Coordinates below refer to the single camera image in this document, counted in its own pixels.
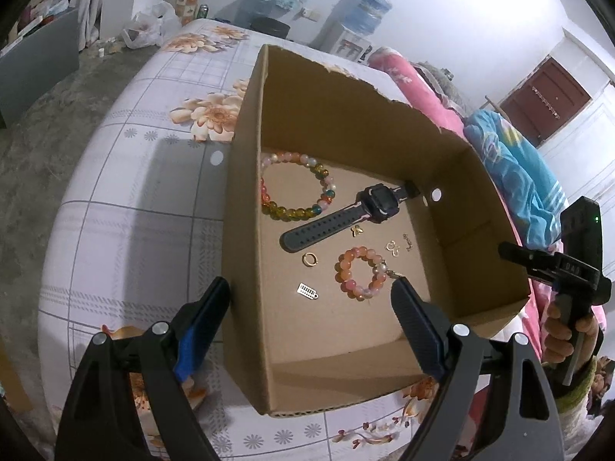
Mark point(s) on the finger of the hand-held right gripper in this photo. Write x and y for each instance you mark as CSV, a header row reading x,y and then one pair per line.
x,y
528,259

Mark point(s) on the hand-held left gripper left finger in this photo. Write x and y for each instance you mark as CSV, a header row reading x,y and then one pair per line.
x,y
192,350

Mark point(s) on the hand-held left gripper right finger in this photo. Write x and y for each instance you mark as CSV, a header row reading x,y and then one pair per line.
x,y
413,317

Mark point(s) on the gold loop earring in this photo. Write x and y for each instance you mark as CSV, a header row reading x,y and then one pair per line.
x,y
390,246

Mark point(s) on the brown cardboard box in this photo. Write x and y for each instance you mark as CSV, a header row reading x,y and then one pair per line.
x,y
336,345

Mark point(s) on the gold butterfly charm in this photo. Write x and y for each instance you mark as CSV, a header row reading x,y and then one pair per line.
x,y
357,230

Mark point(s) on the silver rectangular charm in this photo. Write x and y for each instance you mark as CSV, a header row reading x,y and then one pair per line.
x,y
308,291

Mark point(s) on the black wristwatch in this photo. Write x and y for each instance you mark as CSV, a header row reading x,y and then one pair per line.
x,y
326,230

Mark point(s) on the person's right forearm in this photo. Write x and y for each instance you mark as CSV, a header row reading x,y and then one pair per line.
x,y
584,389

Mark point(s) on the person's right hand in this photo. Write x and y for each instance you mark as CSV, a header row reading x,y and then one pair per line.
x,y
556,341

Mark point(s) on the blue patterned blanket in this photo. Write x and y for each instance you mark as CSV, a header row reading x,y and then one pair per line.
x,y
514,168

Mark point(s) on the white wardrobe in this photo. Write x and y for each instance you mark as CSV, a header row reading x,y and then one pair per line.
x,y
591,144

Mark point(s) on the floral white tablecloth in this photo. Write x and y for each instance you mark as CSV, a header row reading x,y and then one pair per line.
x,y
120,230

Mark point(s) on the brown wooden door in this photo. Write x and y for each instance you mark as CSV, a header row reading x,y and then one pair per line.
x,y
545,101

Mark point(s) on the wooden chair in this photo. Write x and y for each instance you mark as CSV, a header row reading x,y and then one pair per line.
x,y
495,105

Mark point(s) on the grey patterned pillow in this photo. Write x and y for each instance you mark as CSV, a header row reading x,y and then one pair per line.
x,y
439,84

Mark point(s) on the pink floral bedsheet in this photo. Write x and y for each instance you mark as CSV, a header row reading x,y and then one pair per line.
x,y
408,81

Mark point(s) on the blue water jug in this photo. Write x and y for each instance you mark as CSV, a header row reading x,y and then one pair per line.
x,y
370,9

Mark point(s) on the grey panel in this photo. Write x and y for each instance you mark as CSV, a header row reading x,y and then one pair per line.
x,y
38,67

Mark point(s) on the black bag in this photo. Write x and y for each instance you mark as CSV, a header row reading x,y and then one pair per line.
x,y
269,28

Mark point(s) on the white plastic bag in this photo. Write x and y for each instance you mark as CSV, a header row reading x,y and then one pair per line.
x,y
57,2
149,26

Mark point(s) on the green can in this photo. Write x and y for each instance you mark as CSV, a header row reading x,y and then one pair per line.
x,y
202,11

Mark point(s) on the clear empty water jug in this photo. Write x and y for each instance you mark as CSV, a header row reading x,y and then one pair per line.
x,y
254,5

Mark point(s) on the white wall socket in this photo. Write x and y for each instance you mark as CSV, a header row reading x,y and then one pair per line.
x,y
311,14

